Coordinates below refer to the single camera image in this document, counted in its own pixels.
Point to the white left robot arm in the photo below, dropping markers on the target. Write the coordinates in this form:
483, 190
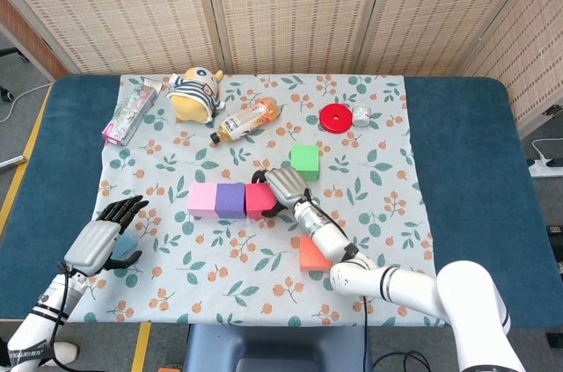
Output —
44, 310

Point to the floral tissue pack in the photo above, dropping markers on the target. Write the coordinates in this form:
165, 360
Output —
129, 114

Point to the pink foam cube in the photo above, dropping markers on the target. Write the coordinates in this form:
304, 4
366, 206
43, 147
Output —
202, 198

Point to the silver metal bar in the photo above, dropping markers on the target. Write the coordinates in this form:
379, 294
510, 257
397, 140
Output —
11, 163

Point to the green foam cube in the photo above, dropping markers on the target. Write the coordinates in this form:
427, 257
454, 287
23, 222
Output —
304, 160

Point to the small white jar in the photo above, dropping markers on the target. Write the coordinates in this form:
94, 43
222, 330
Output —
361, 116

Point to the black office chair base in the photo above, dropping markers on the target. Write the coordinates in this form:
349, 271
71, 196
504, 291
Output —
13, 53

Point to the red disc with hole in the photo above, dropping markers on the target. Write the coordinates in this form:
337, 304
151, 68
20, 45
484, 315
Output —
330, 119

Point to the crimson foam cube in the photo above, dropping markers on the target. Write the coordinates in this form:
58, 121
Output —
257, 198

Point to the bamboo folding screen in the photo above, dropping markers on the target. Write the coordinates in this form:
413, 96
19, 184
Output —
286, 7

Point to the orange drink plastic bottle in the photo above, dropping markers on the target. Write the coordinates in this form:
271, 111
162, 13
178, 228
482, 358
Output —
246, 120

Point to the yellow plush toy striped shirt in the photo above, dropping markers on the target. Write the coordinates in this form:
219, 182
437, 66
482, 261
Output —
193, 99

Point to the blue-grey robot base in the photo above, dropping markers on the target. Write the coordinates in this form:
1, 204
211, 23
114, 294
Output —
272, 347

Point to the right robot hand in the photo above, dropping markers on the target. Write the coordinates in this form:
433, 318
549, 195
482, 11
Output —
286, 185

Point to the white power strip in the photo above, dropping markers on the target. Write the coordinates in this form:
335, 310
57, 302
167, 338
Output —
547, 167

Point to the white shoe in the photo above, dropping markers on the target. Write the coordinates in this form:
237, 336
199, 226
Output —
67, 352

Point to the yellow floor tape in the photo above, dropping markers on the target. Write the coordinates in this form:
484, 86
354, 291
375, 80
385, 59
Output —
26, 152
141, 345

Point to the purple foam cube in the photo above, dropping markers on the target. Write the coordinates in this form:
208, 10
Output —
229, 200

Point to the orange foam cube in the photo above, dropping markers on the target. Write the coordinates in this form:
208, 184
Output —
310, 260

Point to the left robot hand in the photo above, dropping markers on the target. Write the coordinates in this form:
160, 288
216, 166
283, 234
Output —
90, 246

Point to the floral print tablecloth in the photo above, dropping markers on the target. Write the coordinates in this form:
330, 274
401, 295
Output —
246, 266

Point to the small orange object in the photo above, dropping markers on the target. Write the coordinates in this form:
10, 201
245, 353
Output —
169, 369

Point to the teal felt table cover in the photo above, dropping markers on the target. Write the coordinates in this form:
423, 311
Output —
66, 148

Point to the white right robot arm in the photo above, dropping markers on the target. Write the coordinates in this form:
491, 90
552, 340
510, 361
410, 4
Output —
413, 288

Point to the light blue foam cube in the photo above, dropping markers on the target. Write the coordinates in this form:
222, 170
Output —
126, 243

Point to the small black box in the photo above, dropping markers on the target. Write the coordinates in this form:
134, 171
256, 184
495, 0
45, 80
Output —
555, 229

